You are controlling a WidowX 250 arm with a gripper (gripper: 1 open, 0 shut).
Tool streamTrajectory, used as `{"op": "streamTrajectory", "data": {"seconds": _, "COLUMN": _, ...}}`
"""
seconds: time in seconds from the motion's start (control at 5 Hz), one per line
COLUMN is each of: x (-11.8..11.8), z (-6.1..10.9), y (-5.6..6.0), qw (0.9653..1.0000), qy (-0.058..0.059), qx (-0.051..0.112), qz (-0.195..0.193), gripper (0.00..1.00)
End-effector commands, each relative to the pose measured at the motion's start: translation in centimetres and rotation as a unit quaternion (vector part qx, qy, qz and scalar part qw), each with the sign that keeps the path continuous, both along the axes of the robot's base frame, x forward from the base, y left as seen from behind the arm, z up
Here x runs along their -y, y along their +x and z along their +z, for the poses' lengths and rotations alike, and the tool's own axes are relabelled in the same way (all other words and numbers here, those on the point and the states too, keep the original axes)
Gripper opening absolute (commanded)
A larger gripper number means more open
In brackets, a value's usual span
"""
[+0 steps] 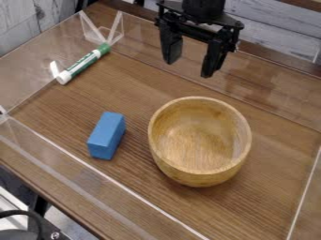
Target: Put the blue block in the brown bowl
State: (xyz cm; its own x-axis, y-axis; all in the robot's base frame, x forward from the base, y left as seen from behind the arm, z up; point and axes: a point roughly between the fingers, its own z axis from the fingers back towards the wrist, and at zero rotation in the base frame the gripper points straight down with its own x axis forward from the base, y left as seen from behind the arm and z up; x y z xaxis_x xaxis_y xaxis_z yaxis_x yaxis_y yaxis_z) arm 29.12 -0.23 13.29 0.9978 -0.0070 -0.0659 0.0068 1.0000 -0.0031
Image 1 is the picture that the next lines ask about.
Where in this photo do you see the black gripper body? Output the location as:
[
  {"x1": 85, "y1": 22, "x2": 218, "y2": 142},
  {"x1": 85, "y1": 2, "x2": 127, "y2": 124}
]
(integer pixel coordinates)
[{"x1": 155, "y1": 0, "x2": 244, "y2": 52}]

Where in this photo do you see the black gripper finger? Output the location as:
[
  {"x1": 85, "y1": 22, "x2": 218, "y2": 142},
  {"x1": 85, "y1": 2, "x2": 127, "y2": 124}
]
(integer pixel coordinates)
[
  {"x1": 160, "y1": 28, "x2": 183, "y2": 65},
  {"x1": 200, "y1": 39, "x2": 227, "y2": 78}
]

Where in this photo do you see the blue rectangular block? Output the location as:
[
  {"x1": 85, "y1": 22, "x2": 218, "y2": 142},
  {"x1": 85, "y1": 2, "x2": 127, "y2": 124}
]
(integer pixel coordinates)
[{"x1": 87, "y1": 112, "x2": 125, "y2": 160}]

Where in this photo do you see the brown wooden bowl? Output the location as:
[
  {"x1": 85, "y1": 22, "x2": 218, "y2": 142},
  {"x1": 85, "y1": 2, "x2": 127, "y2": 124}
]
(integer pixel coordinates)
[{"x1": 148, "y1": 97, "x2": 251, "y2": 188}]

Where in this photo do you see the green and white marker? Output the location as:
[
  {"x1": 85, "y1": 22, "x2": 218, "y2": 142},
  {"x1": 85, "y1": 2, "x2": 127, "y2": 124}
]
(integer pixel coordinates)
[{"x1": 49, "y1": 43, "x2": 111, "y2": 85}]

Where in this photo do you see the clear acrylic front barrier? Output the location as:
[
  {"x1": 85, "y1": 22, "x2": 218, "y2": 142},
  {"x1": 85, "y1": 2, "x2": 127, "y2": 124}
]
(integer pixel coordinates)
[{"x1": 0, "y1": 106, "x2": 210, "y2": 240}]

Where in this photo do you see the clear acrylic triangular bracket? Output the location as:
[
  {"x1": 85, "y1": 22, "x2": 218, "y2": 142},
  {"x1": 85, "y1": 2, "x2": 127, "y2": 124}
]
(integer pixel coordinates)
[{"x1": 78, "y1": 11, "x2": 124, "y2": 46}]

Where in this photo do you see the black metal base bracket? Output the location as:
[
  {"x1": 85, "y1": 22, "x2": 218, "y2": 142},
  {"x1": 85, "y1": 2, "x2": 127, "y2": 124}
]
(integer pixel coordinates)
[{"x1": 28, "y1": 217, "x2": 70, "y2": 240}]

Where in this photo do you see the black cable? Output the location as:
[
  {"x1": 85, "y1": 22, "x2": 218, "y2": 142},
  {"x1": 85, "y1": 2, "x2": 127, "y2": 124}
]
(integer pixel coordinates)
[{"x1": 0, "y1": 209, "x2": 44, "y2": 240}]

